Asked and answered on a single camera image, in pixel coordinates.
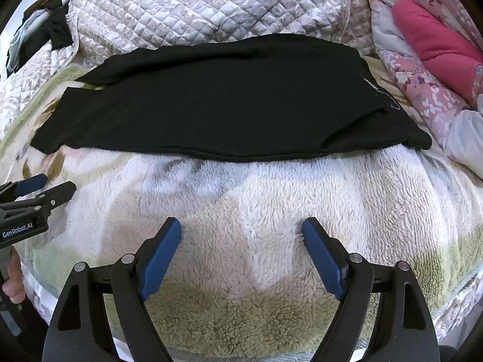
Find plain pink cloth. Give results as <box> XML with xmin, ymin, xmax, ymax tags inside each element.
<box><xmin>392</xmin><ymin>0</ymin><xmax>483</xmax><ymax>100</ymax></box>

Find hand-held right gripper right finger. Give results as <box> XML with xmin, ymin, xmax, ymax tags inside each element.
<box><xmin>301</xmin><ymin>217</ymin><xmax>441</xmax><ymax>362</ymax></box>

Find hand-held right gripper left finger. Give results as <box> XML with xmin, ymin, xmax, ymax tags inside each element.
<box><xmin>43</xmin><ymin>217</ymin><xmax>182</xmax><ymax>362</ymax></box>

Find floral fleece blanket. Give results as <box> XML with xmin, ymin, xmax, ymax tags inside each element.
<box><xmin>0</xmin><ymin>55</ymin><xmax>483</xmax><ymax>355</ymax></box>

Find light blue garment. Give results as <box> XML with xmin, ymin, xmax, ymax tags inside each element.
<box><xmin>7</xmin><ymin>9</ymin><xmax>48</xmax><ymax>73</ymax></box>

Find beige quilted bedspread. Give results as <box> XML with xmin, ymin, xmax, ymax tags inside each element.
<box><xmin>0</xmin><ymin>0</ymin><xmax>378</xmax><ymax>148</ymax></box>

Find black garment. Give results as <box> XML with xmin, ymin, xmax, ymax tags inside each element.
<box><xmin>45</xmin><ymin>5</ymin><xmax>75</xmax><ymax>50</ymax></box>

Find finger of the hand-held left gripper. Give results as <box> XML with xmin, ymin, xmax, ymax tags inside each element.
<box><xmin>0</xmin><ymin>173</ymin><xmax>48</xmax><ymax>200</ymax></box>
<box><xmin>0</xmin><ymin>181</ymin><xmax>77</xmax><ymax>222</ymax></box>

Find white cloth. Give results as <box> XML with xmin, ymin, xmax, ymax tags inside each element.
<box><xmin>445</xmin><ymin>109</ymin><xmax>483</xmax><ymax>179</ymax></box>

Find pink floral comforter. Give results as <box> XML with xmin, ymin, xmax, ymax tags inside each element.
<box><xmin>368</xmin><ymin>0</ymin><xmax>483</xmax><ymax>151</ymax></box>

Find black pants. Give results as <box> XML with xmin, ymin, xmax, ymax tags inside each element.
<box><xmin>30</xmin><ymin>34</ymin><xmax>433</xmax><ymax>159</ymax></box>

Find person's left hand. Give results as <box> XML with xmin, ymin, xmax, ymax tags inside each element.
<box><xmin>2</xmin><ymin>247</ymin><xmax>26</xmax><ymax>305</ymax></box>

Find white floral bed sheet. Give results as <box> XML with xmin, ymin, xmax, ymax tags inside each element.
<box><xmin>430</xmin><ymin>268</ymin><xmax>483</xmax><ymax>332</ymax></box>

